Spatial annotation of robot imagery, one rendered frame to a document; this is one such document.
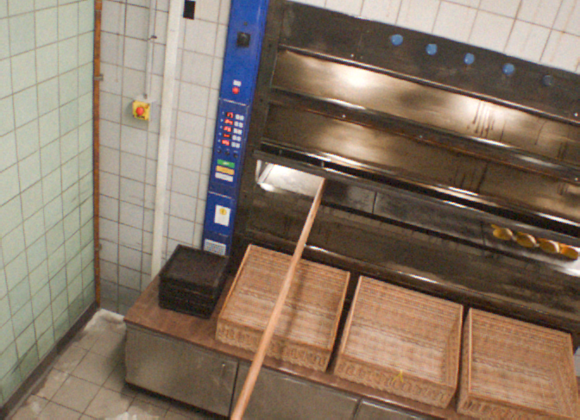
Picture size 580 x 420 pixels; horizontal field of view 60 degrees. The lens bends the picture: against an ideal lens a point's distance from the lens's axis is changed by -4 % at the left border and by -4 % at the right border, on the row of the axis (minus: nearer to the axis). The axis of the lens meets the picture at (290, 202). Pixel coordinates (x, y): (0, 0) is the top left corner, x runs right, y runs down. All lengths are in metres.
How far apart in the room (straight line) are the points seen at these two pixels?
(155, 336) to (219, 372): 0.36
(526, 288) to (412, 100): 1.14
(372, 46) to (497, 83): 0.55
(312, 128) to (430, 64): 0.61
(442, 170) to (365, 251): 0.58
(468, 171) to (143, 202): 1.70
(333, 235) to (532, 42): 1.28
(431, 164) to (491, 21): 0.67
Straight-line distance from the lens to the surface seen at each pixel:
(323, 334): 2.75
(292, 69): 2.40
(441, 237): 2.65
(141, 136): 2.79
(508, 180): 2.54
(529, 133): 2.46
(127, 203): 3.02
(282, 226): 2.71
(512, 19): 2.32
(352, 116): 2.41
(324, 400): 2.64
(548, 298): 2.90
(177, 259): 2.74
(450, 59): 2.34
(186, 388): 2.87
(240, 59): 2.42
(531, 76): 2.39
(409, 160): 2.46
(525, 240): 2.86
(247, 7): 2.37
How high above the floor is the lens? 2.44
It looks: 30 degrees down
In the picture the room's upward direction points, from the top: 12 degrees clockwise
